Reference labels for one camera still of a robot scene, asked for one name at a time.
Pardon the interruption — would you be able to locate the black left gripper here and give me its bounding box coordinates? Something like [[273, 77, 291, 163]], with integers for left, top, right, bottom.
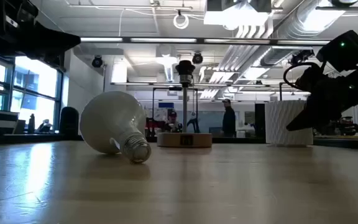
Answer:
[[0, 18, 82, 70]]

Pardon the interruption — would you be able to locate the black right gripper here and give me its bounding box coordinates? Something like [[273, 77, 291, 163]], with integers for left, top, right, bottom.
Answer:
[[286, 65, 358, 131]]

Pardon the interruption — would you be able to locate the white light bulb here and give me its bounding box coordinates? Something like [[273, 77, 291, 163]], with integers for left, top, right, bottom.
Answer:
[[79, 90, 152, 165]]

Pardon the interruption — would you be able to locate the lamp stand with wooden base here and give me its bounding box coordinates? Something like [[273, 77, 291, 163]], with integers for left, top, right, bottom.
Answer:
[[156, 60, 213, 148]]

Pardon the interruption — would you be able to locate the black pole stand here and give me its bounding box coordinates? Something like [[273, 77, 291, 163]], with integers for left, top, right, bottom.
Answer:
[[278, 82, 295, 101]]

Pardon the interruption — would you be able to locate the long ceiling light strip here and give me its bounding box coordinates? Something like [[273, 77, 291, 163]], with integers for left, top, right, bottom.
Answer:
[[80, 37, 332, 45]]

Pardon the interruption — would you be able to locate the black cabinet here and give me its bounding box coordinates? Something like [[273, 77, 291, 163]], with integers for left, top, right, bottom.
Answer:
[[254, 103, 266, 138]]

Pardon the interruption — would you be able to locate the red black background robot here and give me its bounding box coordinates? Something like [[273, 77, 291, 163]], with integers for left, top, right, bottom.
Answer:
[[337, 115, 357, 136]]

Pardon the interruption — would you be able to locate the black ceiling-mounted device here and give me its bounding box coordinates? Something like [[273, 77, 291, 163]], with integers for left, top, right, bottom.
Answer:
[[289, 49, 316, 67]]

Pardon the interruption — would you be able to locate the person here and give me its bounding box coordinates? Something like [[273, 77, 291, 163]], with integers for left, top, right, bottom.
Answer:
[[162, 110, 183, 134], [221, 98, 237, 138]]

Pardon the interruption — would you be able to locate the black chair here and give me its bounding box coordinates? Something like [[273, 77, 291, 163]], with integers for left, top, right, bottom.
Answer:
[[59, 106, 80, 136]]

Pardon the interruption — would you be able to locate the dark bag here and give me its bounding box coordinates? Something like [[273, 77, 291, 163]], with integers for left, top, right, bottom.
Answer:
[[35, 119, 56, 134]]

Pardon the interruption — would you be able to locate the dark water bottle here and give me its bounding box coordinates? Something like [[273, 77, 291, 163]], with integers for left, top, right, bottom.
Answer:
[[28, 113, 36, 134]]

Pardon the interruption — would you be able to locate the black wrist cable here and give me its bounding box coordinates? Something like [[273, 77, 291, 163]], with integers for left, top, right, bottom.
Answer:
[[283, 62, 323, 91]]

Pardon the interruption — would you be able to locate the silver ventilation duct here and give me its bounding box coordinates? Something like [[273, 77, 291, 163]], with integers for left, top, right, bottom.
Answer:
[[273, 0, 334, 40]]

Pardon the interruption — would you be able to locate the black table edge rail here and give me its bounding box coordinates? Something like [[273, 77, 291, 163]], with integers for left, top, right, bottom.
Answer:
[[0, 133, 358, 151]]

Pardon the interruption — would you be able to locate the white cable coil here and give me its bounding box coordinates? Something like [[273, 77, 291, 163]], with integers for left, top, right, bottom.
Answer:
[[173, 12, 190, 30]]

